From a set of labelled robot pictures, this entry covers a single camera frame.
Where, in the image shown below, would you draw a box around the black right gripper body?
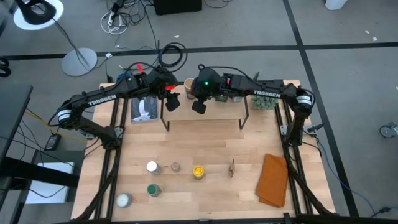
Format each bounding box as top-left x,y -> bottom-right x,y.
190,66 -> 225,101

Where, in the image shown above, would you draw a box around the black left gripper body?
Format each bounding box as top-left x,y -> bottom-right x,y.
145,67 -> 180,100

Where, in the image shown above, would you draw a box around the brown paper cup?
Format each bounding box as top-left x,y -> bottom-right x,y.
183,77 -> 196,100

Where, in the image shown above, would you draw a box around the white-lidded glass spice jar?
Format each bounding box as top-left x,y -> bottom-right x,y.
146,161 -> 161,175

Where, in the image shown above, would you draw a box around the chili onion shaker yellow lid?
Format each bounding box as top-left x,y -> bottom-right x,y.
192,165 -> 206,180

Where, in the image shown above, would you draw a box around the green-lidded spice jar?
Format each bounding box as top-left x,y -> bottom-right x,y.
146,183 -> 162,198

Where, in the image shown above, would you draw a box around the wooden shelf black metal legs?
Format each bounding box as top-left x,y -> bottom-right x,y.
160,83 -> 249,132

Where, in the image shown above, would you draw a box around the green potted plant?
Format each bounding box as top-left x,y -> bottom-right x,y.
251,95 -> 279,110

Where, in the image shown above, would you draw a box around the black box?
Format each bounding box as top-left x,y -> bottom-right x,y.
154,0 -> 203,16

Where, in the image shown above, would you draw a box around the white power strip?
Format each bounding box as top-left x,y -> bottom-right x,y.
100,7 -> 129,35

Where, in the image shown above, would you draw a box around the floor lamp grey base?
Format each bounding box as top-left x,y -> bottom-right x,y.
12,0 -> 98,77

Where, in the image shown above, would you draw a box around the orange folded cloth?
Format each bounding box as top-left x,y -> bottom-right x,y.
255,153 -> 289,208

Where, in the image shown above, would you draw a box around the black power adapter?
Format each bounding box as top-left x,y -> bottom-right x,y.
44,133 -> 62,151

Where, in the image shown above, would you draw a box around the black desk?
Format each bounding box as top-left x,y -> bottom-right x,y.
0,83 -> 81,224

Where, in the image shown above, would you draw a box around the grey caster wheel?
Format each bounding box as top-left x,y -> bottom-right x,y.
379,121 -> 398,139

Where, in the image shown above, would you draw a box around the black cable coil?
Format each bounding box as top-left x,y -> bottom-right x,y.
158,42 -> 188,68

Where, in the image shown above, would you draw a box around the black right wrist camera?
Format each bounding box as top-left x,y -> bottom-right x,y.
191,98 -> 208,115

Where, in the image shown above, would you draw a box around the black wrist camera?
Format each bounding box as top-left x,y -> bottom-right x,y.
164,93 -> 182,113
191,98 -> 208,115

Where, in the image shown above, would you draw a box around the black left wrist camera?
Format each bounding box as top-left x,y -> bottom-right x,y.
164,93 -> 182,113

